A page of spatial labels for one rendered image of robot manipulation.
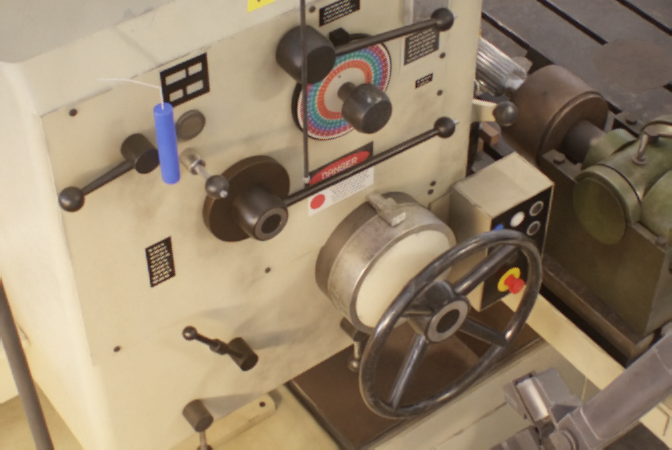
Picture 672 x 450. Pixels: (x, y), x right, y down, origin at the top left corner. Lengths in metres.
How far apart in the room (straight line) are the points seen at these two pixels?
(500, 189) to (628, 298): 0.38
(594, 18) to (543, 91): 0.75
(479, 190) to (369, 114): 0.46
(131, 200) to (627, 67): 1.60
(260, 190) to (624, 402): 0.60
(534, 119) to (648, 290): 0.39
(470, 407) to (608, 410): 1.27
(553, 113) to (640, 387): 0.98
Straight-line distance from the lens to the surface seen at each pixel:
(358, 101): 1.84
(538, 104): 2.51
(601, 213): 2.41
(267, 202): 1.85
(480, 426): 3.04
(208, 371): 2.15
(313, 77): 1.77
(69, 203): 1.68
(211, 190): 1.74
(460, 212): 2.26
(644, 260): 2.39
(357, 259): 2.06
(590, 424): 1.74
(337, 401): 2.82
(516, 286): 2.35
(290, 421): 2.81
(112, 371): 2.02
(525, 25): 3.19
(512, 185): 2.26
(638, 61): 3.13
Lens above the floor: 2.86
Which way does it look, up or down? 44 degrees down
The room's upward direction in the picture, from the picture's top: straight up
